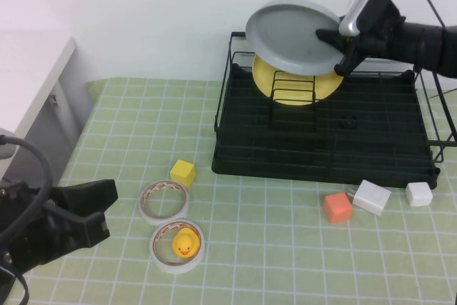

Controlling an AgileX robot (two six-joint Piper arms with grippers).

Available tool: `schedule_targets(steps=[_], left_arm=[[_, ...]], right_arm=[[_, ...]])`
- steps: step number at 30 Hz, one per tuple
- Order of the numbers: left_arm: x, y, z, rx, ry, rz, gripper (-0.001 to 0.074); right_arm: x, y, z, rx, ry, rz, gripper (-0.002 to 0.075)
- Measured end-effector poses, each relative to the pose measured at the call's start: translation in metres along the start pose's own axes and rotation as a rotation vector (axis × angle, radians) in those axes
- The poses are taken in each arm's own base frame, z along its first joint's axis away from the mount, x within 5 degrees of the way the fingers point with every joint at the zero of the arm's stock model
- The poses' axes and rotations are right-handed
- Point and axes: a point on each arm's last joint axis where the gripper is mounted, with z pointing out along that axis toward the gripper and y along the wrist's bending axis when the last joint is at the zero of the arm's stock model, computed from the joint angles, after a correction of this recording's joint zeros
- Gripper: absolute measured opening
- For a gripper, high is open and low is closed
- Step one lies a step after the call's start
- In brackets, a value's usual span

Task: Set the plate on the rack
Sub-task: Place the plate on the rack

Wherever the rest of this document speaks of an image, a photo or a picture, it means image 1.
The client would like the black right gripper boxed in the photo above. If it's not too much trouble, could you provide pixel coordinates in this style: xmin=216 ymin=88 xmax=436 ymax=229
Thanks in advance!
xmin=315 ymin=0 xmax=407 ymax=77

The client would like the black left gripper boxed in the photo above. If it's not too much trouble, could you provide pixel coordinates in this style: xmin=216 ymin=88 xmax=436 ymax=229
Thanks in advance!
xmin=0 ymin=178 xmax=119 ymax=274

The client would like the grey plate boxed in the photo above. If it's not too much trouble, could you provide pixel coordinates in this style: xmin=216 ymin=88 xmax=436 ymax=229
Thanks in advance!
xmin=245 ymin=0 xmax=346 ymax=76

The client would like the yellow plate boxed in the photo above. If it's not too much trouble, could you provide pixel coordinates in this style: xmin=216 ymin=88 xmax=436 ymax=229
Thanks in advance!
xmin=251 ymin=54 xmax=344 ymax=108

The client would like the white double-sided tape roll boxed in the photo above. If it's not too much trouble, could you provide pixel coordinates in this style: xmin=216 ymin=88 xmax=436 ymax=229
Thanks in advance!
xmin=138 ymin=179 xmax=191 ymax=226
xmin=149 ymin=219 xmax=206 ymax=275

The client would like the yellow rubber duck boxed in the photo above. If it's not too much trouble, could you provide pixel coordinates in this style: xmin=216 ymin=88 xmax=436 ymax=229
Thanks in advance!
xmin=171 ymin=228 xmax=199 ymax=258

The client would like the yellow cube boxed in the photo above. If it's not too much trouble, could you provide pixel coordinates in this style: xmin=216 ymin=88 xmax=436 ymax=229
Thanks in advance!
xmin=169 ymin=159 xmax=197 ymax=189

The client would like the white charger adapter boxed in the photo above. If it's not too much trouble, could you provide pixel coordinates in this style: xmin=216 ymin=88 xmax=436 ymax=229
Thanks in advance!
xmin=345 ymin=179 xmax=393 ymax=217

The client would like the white side cabinet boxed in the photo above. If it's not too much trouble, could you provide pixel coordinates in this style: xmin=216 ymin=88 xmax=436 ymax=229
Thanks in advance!
xmin=0 ymin=29 xmax=94 ymax=181

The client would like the orange cube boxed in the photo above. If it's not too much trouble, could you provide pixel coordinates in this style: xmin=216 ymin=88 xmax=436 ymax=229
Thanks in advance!
xmin=323 ymin=192 xmax=353 ymax=225

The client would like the white cube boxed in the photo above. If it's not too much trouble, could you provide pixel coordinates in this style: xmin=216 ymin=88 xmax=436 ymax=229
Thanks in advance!
xmin=405 ymin=181 xmax=433 ymax=208

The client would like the green checked tablecloth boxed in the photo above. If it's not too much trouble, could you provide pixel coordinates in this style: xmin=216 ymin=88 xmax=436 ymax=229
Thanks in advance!
xmin=0 ymin=76 xmax=457 ymax=305

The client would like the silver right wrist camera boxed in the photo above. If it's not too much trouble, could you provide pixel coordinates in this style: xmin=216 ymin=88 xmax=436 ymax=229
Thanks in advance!
xmin=338 ymin=0 xmax=393 ymax=37

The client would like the black wire dish rack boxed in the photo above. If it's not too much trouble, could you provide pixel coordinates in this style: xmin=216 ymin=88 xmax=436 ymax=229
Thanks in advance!
xmin=210 ymin=31 xmax=457 ymax=191

